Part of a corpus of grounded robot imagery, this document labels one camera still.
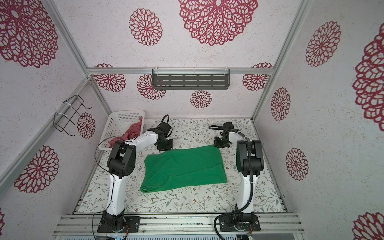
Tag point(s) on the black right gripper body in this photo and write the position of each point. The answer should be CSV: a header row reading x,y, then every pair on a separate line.
x,y
220,142

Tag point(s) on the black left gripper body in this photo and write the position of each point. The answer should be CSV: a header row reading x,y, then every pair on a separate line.
x,y
167,144

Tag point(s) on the green tank top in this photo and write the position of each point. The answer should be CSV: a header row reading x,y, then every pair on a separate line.
x,y
183,168

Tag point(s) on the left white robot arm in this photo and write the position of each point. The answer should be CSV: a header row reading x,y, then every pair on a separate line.
x,y
122,161

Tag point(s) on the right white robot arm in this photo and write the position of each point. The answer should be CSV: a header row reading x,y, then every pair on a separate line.
x,y
249,162

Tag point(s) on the pink tank top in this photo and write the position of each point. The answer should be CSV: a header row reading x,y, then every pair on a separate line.
x,y
133,132

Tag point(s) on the white plastic laundry basket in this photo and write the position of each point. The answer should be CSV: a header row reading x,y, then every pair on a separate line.
x,y
117,124

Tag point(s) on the dark grey wall shelf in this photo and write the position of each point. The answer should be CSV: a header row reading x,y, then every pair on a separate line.
x,y
191,80

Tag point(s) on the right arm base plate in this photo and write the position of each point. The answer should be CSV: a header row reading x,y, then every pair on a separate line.
x,y
240,222

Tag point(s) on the black wire wall rack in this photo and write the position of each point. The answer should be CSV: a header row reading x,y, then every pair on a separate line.
x,y
62,119

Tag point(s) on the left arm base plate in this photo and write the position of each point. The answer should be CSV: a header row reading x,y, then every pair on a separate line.
x,y
118,223

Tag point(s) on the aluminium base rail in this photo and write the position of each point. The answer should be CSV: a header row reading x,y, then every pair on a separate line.
x,y
182,224

